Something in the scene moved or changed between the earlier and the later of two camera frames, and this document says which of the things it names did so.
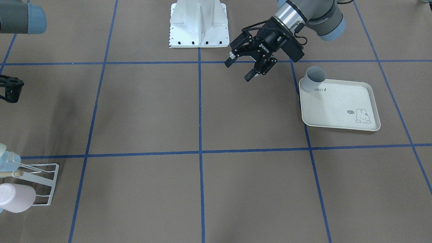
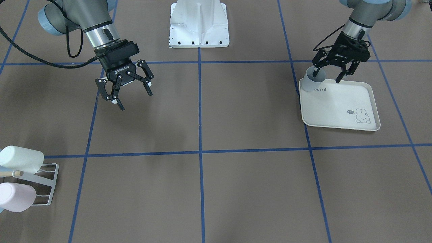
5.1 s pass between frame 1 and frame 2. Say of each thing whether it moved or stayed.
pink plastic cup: stayed
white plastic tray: stayed
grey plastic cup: stayed
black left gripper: moved
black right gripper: moved
